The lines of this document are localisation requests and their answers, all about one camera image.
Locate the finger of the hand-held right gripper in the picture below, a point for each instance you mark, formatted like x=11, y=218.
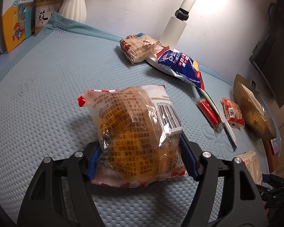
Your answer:
x=274, y=184

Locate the clear bread packet red edges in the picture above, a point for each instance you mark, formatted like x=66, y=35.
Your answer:
x=132, y=127

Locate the wooden side cabinet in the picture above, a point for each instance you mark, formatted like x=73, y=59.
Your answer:
x=269, y=153

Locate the amber glass bowl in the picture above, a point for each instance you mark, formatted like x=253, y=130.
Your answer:
x=253, y=120

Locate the red stick snack packet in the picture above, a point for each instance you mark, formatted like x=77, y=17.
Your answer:
x=209, y=112

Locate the black television screen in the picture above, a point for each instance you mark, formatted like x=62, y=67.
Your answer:
x=277, y=59

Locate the thin white-green packet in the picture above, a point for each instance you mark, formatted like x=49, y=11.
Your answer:
x=229, y=132

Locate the light blue textured mat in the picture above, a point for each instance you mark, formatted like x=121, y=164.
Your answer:
x=61, y=75

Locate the yellow textbook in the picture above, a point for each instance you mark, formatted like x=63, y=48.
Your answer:
x=13, y=28

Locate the white ribbed vase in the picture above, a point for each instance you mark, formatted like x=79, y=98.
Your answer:
x=73, y=7

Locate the star print bread packet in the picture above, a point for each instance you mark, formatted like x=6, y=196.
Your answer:
x=139, y=47

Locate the blue chip packet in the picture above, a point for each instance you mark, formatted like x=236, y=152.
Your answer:
x=179, y=66

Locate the beige snack packet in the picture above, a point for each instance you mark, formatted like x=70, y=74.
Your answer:
x=250, y=99

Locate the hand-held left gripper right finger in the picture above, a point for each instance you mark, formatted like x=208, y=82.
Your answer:
x=189, y=156

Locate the white desk lamp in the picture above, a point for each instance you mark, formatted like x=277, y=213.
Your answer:
x=175, y=28

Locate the brown cake packet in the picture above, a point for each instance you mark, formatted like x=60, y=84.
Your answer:
x=248, y=165

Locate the small blue book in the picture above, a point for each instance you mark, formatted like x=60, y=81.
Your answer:
x=28, y=11

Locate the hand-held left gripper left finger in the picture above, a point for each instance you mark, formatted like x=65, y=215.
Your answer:
x=94, y=165

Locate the small orange-red snack packet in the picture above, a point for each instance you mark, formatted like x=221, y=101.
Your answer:
x=233, y=113

